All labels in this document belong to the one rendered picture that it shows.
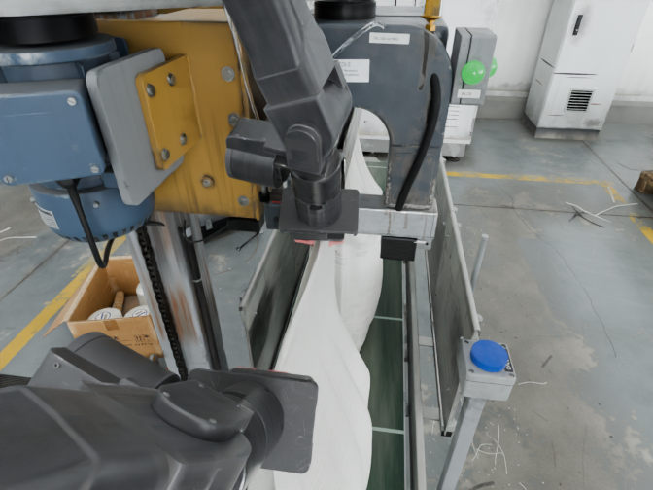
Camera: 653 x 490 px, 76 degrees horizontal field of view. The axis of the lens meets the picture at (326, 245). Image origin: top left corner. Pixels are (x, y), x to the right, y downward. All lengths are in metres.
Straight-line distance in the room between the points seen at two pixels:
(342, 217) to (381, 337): 0.92
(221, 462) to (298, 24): 0.32
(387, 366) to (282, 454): 1.02
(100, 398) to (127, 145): 0.42
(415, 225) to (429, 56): 0.26
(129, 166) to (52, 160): 0.08
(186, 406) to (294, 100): 0.28
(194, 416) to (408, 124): 0.54
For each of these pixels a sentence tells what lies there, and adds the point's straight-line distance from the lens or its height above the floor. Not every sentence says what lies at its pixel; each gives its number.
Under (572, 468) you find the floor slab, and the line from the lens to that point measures 1.80.
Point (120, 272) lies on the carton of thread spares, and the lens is 2.26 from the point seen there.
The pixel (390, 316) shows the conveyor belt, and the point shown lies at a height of 0.38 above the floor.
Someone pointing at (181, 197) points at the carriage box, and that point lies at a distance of 0.80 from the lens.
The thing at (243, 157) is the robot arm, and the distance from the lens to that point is 0.48.
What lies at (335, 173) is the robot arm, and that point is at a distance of 0.45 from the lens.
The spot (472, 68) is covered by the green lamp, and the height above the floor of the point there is 1.29.
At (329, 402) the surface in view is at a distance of 0.69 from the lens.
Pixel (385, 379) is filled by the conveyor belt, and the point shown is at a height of 0.38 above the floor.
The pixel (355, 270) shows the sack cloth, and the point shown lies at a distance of 1.13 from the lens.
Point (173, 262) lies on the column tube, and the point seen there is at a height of 0.86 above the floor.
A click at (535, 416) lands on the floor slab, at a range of 1.86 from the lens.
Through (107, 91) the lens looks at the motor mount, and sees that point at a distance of 0.54.
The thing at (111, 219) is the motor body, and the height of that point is 1.12.
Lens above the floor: 1.41
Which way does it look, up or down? 35 degrees down
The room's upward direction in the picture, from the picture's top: straight up
